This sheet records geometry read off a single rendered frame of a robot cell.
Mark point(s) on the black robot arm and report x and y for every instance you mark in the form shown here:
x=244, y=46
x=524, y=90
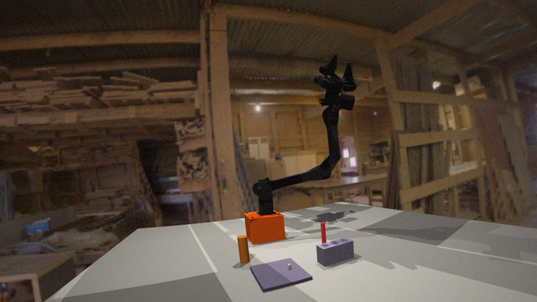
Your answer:
x=263, y=187

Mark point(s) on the red peg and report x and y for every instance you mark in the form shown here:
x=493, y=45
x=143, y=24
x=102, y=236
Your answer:
x=323, y=233

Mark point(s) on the orange cylinder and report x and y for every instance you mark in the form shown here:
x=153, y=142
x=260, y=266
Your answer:
x=243, y=249

